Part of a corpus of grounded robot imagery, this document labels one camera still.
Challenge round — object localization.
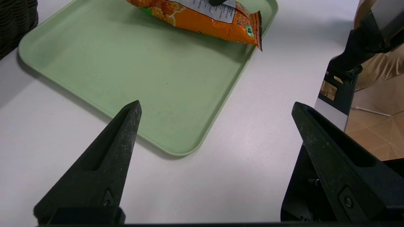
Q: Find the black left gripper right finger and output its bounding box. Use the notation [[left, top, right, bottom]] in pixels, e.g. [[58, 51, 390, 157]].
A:
[[291, 101, 404, 223]]

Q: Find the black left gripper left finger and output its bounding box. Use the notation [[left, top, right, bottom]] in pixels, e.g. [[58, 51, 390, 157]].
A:
[[33, 100, 143, 225]]

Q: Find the orange snack bag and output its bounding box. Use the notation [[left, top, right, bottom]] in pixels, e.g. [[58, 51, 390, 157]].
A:
[[126, 0, 263, 52]]

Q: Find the dark brown wicker basket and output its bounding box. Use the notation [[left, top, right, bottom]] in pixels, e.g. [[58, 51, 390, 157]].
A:
[[0, 0, 39, 61]]

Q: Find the black robot chassis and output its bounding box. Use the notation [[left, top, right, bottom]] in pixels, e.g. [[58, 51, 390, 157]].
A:
[[280, 143, 337, 222]]

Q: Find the light green plastic tray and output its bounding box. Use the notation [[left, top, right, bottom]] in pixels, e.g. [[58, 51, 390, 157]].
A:
[[18, 0, 279, 157]]

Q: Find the white floor cable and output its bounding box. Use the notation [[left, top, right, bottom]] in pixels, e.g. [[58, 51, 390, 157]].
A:
[[352, 106, 392, 117]]

